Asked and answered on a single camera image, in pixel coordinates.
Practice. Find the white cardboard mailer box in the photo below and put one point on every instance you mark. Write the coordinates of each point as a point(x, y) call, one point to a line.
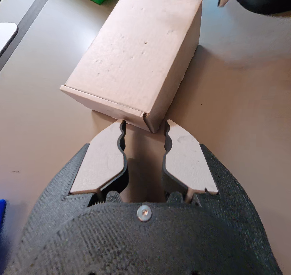
point(136, 63)

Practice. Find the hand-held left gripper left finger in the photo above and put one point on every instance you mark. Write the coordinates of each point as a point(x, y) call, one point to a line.
point(100, 163)

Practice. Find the white document stand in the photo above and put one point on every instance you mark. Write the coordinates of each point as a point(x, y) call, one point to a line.
point(6, 36)

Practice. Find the blue plastic bin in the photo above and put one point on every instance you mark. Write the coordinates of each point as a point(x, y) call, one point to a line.
point(2, 211)

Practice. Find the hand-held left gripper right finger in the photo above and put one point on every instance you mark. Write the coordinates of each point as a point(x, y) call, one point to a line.
point(191, 166)

